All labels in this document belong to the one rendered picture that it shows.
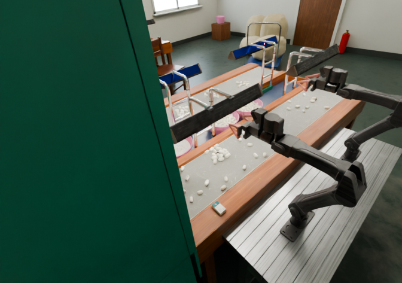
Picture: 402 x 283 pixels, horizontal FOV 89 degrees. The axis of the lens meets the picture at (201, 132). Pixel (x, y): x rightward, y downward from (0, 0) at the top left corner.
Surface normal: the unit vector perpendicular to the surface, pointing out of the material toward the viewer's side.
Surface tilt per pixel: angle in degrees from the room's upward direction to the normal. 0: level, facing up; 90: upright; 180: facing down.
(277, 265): 0
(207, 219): 0
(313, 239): 0
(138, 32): 90
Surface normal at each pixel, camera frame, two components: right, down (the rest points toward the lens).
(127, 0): 0.63, 0.43
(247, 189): -0.08, -0.80
